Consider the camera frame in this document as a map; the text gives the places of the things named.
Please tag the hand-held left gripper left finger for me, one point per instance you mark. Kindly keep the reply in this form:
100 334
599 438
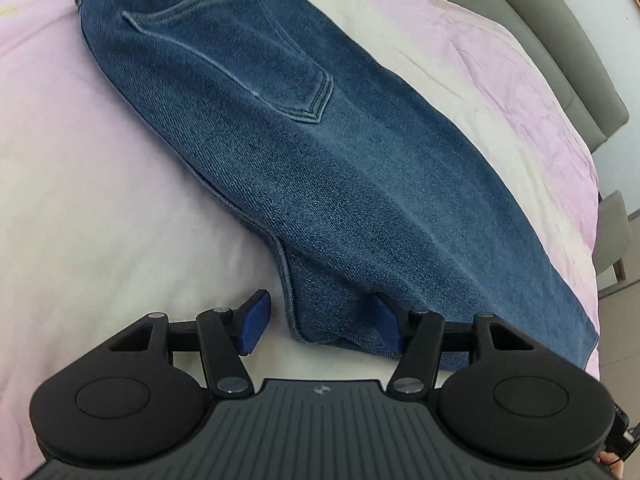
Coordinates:
255 317

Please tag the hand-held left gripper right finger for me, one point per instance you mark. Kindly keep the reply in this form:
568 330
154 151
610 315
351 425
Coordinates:
386 322

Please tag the blue denim pants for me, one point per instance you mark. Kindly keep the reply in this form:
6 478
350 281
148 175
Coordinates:
325 150

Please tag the pink floral bed blanket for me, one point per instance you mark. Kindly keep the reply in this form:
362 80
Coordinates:
75 170

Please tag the beige bedside furniture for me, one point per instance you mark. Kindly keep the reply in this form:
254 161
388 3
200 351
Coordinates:
612 235

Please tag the grey padded headboard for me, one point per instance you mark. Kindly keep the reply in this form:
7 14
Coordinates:
560 25

